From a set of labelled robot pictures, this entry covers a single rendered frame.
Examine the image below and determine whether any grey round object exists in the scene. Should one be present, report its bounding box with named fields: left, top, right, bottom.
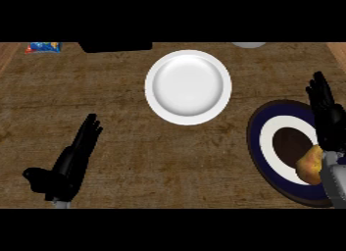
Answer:
left=230, top=42, right=267, bottom=49

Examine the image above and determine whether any yellow-brown pear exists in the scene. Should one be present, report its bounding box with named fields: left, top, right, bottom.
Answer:
left=295, top=144, right=325, bottom=186

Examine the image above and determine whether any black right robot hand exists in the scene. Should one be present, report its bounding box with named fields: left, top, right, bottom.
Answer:
left=304, top=71, right=346, bottom=155

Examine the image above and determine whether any blue snack bag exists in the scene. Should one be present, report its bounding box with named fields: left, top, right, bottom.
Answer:
left=25, top=42, right=62, bottom=54

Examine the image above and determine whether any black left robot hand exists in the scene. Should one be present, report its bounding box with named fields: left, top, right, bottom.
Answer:
left=22, top=113, right=103, bottom=203

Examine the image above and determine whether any dark blue and white plate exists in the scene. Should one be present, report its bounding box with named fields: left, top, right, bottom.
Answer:
left=245, top=99, right=346, bottom=208

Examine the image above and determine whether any black appliance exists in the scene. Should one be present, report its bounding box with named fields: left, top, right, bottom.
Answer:
left=76, top=42, right=153, bottom=54

